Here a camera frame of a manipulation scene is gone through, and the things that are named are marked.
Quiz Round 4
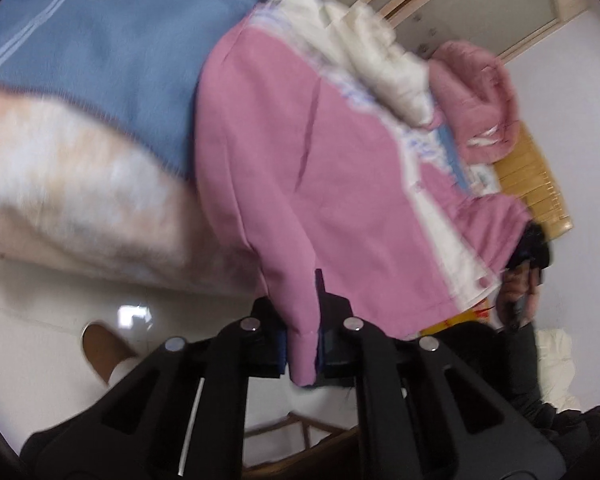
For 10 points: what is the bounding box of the pink fluffy blanket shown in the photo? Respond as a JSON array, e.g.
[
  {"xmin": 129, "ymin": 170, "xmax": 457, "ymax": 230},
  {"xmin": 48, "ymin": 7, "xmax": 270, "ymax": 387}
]
[{"xmin": 428, "ymin": 40, "xmax": 520, "ymax": 165}]

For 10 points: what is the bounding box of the yellow wooden headboard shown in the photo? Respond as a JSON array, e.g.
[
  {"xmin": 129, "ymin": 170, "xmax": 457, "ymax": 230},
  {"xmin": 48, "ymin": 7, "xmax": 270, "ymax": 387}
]
[{"xmin": 494, "ymin": 122, "xmax": 573, "ymax": 240}]

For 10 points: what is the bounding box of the brown slipper foot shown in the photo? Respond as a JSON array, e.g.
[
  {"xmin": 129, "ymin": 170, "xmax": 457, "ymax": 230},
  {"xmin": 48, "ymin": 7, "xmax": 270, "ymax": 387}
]
[{"xmin": 81, "ymin": 322, "xmax": 140, "ymax": 386}]

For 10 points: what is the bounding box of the blue patterned bed sheet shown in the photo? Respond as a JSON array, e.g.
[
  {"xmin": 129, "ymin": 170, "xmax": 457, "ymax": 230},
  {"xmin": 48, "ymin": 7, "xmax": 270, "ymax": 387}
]
[{"xmin": 0, "ymin": 0, "xmax": 264, "ymax": 178}]

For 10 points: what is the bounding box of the floral mattress pad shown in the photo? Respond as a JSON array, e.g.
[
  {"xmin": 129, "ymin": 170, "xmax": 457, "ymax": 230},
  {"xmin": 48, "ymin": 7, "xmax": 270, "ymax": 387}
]
[{"xmin": 0, "ymin": 89, "xmax": 257, "ymax": 295}]

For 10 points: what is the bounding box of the person's right hand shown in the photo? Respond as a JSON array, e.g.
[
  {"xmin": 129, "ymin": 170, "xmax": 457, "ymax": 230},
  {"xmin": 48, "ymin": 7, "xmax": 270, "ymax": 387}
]
[{"xmin": 495, "ymin": 262, "xmax": 541, "ymax": 328}]

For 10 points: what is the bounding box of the pink and white hooded jacket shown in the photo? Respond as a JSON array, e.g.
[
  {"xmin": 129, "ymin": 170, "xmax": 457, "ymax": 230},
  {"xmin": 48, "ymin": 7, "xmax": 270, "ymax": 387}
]
[{"xmin": 195, "ymin": 0, "xmax": 530, "ymax": 386}]

